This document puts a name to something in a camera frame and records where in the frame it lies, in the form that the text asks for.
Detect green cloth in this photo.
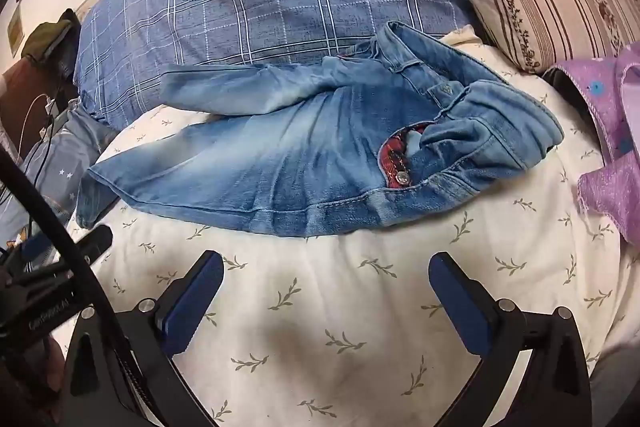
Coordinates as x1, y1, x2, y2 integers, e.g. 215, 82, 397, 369
20, 9, 81, 58

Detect dark cloth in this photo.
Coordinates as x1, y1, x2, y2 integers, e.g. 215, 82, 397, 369
542, 64, 591, 108

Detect blue star-print cloth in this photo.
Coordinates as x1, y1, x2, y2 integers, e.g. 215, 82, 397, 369
20, 99, 121, 268

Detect white cable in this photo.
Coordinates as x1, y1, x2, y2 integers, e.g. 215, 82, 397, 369
20, 94, 56, 148

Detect cream leaf-print blanket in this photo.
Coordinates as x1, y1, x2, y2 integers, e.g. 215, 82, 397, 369
50, 24, 640, 427

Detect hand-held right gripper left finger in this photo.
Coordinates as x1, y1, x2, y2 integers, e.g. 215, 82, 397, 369
62, 250, 226, 427

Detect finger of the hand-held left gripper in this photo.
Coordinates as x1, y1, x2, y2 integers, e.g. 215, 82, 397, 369
10, 224, 115, 278

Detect black cable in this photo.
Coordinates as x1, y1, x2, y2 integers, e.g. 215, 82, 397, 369
0, 149, 156, 427

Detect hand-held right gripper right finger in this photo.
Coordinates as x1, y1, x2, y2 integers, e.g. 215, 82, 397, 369
428, 252, 593, 427

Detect purple cloth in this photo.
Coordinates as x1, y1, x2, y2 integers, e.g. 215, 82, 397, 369
550, 42, 640, 248

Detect blue denim pants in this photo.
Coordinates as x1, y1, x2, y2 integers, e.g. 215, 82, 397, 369
75, 21, 566, 239

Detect brown wooden furniture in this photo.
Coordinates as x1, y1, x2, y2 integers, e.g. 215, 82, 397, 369
0, 56, 76, 148

